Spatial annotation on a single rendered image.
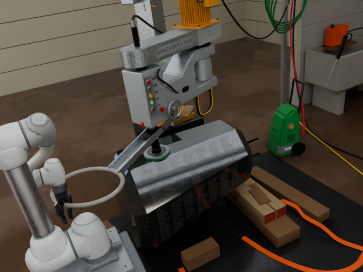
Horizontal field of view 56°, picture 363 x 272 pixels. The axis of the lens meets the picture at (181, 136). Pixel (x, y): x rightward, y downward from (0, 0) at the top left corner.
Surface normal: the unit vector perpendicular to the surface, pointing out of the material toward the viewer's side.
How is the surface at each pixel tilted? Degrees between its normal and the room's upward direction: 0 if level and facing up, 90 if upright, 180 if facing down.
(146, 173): 45
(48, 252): 80
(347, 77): 90
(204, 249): 0
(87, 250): 90
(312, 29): 90
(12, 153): 90
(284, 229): 0
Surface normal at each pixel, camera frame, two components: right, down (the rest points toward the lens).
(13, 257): -0.12, -0.88
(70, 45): 0.43, 0.37
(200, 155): 0.26, -0.37
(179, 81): 0.75, 0.22
